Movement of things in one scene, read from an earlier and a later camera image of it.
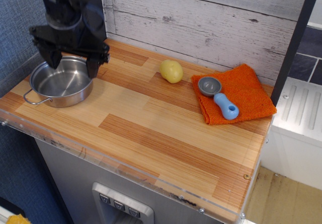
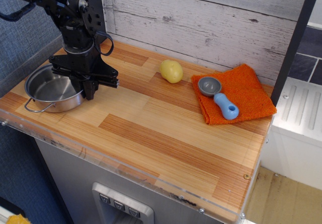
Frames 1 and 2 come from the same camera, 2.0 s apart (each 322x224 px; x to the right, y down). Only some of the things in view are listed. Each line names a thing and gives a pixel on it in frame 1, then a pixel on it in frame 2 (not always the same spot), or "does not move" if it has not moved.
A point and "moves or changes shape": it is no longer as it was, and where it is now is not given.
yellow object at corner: x=17 y=219 does not move
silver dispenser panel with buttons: x=112 y=206 does not move
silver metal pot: x=67 y=85 moves or changes shape
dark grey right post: x=296 y=41 does not move
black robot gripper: x=87 y=36 -> x=88 y=66
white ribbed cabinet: x=293 y=146 does not move
